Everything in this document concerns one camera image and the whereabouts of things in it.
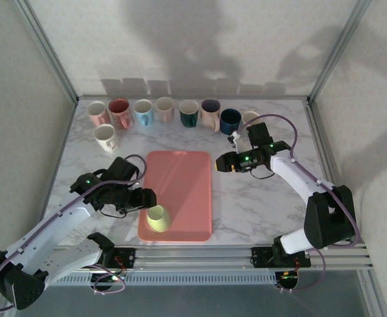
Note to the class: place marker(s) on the light green mug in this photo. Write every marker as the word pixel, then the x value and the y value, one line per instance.
pixel 158 219

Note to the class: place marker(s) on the navy blue mug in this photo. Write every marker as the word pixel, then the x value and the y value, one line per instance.
pixel 230 119

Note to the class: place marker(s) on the grey mug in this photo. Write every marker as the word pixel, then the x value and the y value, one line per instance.
pixel 250 118

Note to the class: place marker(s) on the pink mug purple interior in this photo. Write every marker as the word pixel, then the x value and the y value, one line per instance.
pixel 210 107

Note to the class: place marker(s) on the dark green mug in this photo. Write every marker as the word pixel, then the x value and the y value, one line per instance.
pixel 188 107

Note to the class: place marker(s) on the pale pink mug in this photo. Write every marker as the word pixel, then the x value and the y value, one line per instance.
pixel 164 105

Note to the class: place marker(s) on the light blue mug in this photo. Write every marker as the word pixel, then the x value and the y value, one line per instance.
pixel 143 107

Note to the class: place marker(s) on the pink mug white interior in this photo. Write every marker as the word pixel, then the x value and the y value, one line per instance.
pixel 96 109

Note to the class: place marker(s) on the pink mug red interior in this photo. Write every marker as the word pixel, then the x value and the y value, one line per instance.
pixel 118 106

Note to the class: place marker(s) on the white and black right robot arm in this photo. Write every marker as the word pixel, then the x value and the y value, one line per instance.
pixel 296 178

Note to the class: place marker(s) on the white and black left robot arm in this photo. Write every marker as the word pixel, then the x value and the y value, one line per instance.
pixel 58 224

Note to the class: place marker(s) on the pink plastic tray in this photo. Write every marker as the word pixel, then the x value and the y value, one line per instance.
pixel 180 181

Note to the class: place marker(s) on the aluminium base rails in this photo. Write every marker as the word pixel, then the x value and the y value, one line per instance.
pixel 197 257

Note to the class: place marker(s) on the circuit board with LED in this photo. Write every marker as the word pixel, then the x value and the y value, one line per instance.
pixel 109 279
pixel 287 280

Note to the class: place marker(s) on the aluminium side rail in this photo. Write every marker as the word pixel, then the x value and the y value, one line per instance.
pixel 322 145

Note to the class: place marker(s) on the aluminium back rail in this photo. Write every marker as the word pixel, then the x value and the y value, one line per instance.
pixel 193 97

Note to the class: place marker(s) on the aluminium frame post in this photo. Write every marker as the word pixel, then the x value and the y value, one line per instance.
pixel 339 49
pixel 48 49
pixel 375 297

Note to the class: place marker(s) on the aluminium lower frame post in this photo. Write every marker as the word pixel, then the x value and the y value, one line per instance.
pixel 375 297

